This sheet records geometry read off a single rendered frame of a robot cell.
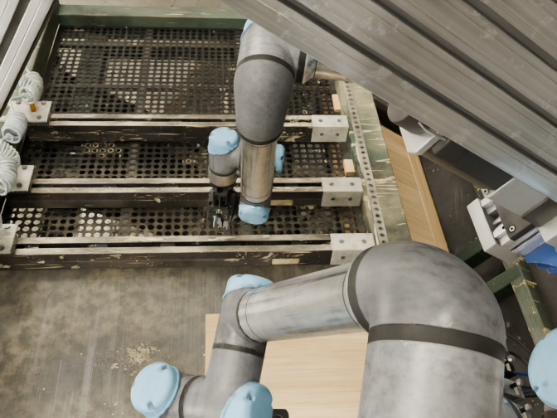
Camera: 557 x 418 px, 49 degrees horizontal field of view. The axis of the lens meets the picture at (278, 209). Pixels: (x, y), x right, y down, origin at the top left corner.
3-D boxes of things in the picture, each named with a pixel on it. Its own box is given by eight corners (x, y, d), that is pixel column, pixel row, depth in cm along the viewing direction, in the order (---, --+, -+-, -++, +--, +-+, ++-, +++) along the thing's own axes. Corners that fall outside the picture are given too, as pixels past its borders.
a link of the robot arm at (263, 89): (290, 111, 108) (275, 229, 152) (296, 63, 113) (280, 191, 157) (225, 103, 108) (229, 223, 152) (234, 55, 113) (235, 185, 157)
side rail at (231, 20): (322, 42, 267) (324, 20, 259) (61, 37, 256) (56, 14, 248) (319, 32, 272) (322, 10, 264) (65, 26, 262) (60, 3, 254)
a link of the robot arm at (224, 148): (239, 147, 150) (205, 143, 150) (238, 178, 158) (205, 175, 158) (244, 126, 155) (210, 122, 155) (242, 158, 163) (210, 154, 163)
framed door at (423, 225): (462, 311, 228) (467, 308, 226) (351, 266, 202) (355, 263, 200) (411, 147, 287) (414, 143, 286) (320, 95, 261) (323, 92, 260)
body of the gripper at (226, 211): (205, 220, 169) (205, 190, 161) (210, 197, 175) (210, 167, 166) (233, 223, 169) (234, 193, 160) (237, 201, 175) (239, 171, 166)
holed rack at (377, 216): (415, 357, 155) (416, 355, 155) (404, 357, 155) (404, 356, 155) (332, 10, 264) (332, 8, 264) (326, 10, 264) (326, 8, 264)
